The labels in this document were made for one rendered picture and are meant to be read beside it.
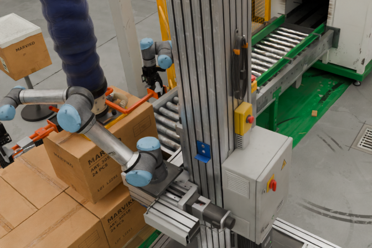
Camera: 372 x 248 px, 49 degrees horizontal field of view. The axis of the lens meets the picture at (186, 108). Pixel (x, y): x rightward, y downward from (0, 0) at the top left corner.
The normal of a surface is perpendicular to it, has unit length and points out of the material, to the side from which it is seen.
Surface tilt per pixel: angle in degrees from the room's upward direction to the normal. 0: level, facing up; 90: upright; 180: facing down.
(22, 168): 0
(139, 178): 96
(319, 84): 0
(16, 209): 0
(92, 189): 90
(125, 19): 90
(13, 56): 90
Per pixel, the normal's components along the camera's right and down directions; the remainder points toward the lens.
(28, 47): 0.69, 0.38
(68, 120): -0.31, 0.51
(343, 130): -0.10, -0.79
